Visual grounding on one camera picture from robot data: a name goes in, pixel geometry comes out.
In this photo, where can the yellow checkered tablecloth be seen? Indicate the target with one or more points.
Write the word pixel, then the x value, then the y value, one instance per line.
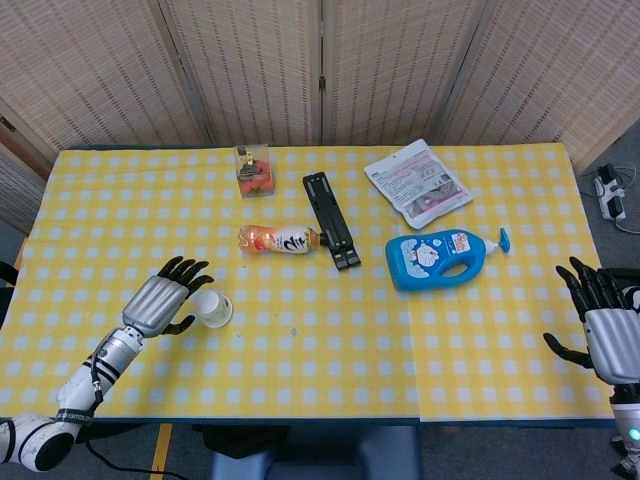
pixel 325 350

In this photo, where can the white cup blue flower print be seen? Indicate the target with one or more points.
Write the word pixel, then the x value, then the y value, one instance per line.
pixel 229 311

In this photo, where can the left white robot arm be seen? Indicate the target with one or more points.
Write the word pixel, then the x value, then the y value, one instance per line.
pixel 80 385

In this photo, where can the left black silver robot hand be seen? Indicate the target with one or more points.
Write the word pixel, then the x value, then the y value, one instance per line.
pixel 152 300

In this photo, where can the clear box with orange pieces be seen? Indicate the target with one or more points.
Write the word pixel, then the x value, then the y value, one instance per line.
pixel 255 172

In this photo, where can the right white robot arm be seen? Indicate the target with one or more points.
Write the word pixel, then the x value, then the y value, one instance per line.
pixel 627 415

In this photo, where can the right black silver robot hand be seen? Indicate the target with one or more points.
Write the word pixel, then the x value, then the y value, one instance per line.
pixel 612 340

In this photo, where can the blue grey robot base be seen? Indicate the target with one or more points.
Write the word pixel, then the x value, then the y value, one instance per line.
pixel 315 457

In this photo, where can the black folding stand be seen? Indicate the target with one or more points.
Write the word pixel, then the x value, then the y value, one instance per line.
pixel 330 220

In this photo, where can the white printed plastic pouch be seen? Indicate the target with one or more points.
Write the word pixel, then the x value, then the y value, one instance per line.
pixel 417 182

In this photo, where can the woven folding screen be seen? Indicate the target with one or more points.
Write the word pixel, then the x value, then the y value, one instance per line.
pixel 260 70

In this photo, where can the white cup green fern print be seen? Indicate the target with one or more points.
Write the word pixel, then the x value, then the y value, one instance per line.
pixel 207 303

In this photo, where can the white power strip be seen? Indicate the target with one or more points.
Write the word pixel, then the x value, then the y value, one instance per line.
pixel 611 195

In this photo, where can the orange drink plastic bottle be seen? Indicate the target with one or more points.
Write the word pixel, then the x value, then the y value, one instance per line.
pixel 280 239

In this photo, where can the blue pump detergent bottle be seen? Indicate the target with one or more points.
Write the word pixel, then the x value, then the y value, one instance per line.
pixel 425 260

